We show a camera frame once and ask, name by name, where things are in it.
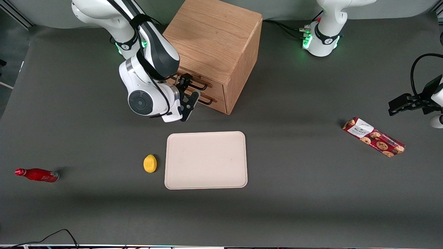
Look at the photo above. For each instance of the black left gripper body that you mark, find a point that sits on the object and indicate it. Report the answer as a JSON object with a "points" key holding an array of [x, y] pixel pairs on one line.
{"points": [[424, 98]]}

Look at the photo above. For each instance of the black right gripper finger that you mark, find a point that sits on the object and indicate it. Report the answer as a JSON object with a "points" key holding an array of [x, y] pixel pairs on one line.
{"points": [[179, 83], [188, 80]]}

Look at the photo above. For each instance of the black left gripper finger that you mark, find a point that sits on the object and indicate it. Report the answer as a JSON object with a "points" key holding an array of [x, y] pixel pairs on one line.
{"points": [[408, 98], [399, 107]]}

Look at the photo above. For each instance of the wooden drawer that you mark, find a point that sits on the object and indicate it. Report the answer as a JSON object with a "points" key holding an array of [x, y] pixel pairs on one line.
{"points": [[216, 89], [219, 104]]}

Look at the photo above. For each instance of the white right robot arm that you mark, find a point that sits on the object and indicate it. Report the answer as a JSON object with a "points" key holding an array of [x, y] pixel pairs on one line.
{"points": [[155, 48]]}

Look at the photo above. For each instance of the oak wooden drawer cabinet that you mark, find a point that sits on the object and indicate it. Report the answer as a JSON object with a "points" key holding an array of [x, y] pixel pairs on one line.
{"points": [[214, 34]]}

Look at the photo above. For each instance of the red cookie box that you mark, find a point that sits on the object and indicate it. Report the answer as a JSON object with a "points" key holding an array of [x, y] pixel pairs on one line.
{"points": [[375, 138]]}

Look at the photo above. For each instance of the beige rectangular tray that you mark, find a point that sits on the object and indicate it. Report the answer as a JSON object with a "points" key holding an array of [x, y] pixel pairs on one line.
{"points": [[206, 160]]}

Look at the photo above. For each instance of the yellow lemon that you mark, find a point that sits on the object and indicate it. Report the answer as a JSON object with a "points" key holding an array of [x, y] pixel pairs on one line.
{"points": [[150, 164]]}

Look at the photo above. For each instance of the grey table mat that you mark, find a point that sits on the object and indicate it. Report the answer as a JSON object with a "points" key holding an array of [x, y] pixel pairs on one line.
{"points": [[311, 207]]}

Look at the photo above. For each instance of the red bottle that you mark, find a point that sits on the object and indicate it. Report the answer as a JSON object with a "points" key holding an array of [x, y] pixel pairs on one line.
{"points": [[39, 175]]}

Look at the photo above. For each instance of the aluminium frame rail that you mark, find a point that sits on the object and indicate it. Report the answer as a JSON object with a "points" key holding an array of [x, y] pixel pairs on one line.
{"points": [[22, 19]]}

